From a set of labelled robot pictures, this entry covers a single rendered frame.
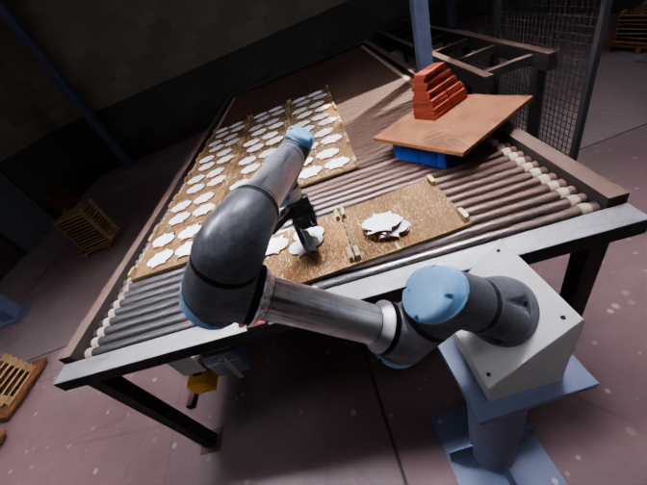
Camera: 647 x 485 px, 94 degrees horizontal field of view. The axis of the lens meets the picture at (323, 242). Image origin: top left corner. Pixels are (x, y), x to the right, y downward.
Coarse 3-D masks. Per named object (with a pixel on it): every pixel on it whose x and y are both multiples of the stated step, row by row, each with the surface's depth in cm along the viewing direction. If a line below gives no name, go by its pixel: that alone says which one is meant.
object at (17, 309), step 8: (0, 296) 349; (0, 304) 346; (8, 304) 354; (16, 304) 362; (24, 304) 372; (0, 312) 347; (8, 312) 351; (16, 312) 359; (24, 312) 359; (0, 320) 361; (8, 320) 355; (16, 320) 348; (0, 328) 350
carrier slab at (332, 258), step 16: (320, 224) 131; (336, 224) 127; (288, 240) 130; (336, 240) 119; (272, 256) 125; (288, 256) 122; (304, 256) 118; (320, 256) 115; (336, 256) 112; (272, 272) 117; (288, 272) 114; (304, 272) 111; (320, 272) 109; (336, 272) 107
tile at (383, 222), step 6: (378, 216) 114; (384, 216) 113; (390, 216) 112; (396, 216) 111; (366, 222) 113; (372, 222) 112; (378, 222) 111; (384, 222) 110; (390, 222) 109; (396, 222) 108; (366, 228) 111; (372, 228) 110; (378, 228) 109; (384, 228) 108; (390, 228) 107; (372, 234) 108
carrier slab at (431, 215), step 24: (408, 192) 126; (432, 192) 121; (360, 216) 126; (408, 216) 116; (432, 216) 111; (456, 216) 107; (360, 240) 115; (384, 240) 110; (408, 240) 106; (432, 240) 104; (360, 264) 106
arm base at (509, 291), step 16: (496, 288) 59; (512, 288) 60; (528, 288) 62; (512, 304) 59; (528, 304) 60; (496, 320) 58; (512, 320) 58; (528, 320) 58; (480, 336) 63; (496, 336) 60; (512, 336) 59; (528, 336) 59
